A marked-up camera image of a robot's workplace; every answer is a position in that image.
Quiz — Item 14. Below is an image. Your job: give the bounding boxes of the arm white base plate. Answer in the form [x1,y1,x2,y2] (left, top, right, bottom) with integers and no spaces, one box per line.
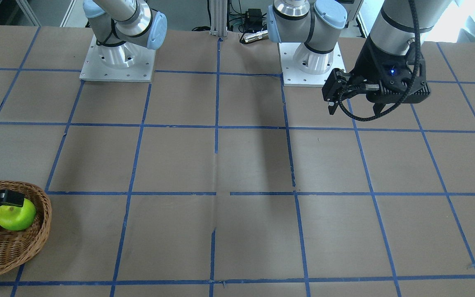
[79,36,157,83]
[279,42,345,87]

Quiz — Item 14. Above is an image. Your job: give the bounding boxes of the silver metal cylinder connector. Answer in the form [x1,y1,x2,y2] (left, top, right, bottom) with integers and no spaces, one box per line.
[240,30,269,45]

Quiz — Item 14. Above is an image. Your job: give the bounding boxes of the aluminium frame post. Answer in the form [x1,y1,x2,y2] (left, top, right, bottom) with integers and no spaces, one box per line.
[209,0,228,40]

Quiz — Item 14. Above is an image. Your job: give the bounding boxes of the black power adapter box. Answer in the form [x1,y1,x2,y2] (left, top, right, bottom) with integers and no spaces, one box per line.
[245,8,263,27]

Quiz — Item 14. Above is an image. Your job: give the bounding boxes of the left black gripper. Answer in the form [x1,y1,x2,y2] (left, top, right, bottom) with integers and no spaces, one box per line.
[322,39,430,115]

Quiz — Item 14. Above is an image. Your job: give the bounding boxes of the woven wicker basket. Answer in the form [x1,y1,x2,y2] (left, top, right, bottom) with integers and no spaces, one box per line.
[0,180,52,275]

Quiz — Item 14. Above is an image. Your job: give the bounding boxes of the green apple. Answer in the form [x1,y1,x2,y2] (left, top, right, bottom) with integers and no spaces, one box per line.
[0,199,36,231]

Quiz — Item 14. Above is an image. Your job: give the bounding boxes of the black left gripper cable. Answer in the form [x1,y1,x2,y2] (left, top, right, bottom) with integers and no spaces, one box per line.
[336,0,421,122]

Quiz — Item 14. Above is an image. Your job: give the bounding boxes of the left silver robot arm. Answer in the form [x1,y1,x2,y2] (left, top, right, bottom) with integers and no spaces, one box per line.
[266,0,450,122]

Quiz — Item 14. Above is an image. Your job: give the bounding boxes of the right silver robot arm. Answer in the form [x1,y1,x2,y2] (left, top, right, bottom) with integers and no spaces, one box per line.
[0,0,152,207]

